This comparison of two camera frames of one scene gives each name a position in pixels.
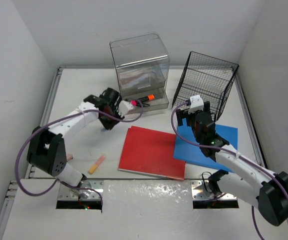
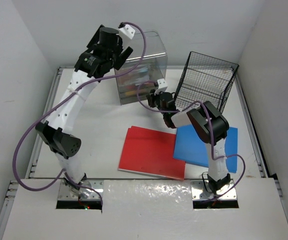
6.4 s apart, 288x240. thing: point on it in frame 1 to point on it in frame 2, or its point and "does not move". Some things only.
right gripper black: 182,114 to 151,97
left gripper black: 108,125 to 120,56
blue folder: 189,153 does not move
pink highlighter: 135,103 to 131,87
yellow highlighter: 93,167 to 131,93
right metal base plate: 200,191 does not move
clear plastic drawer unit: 142,65 does not move
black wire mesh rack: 208,77 does not move
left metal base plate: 88,190 does not move
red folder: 151,151 does not move
